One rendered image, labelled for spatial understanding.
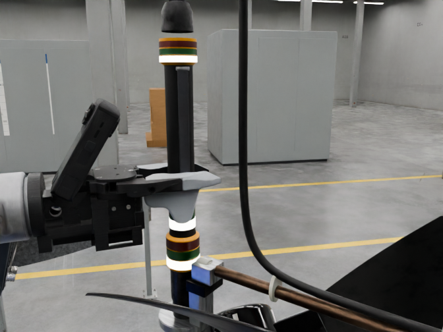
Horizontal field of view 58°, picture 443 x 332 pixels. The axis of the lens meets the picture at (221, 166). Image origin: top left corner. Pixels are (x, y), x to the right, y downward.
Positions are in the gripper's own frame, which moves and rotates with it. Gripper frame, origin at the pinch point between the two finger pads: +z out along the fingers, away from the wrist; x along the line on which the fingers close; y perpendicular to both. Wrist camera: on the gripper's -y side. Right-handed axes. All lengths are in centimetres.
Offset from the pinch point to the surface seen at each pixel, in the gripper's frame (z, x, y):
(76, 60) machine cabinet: -10, -609, -30
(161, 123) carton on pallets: 154, -797, 96
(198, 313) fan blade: -7.1, 20.8, 5.5
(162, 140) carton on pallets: 153, -795, 133
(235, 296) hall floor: 83, -194, 148
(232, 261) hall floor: 100, -246, 148
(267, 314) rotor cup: 9.9, -1.0, 23.4
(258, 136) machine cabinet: 274, -566, 96
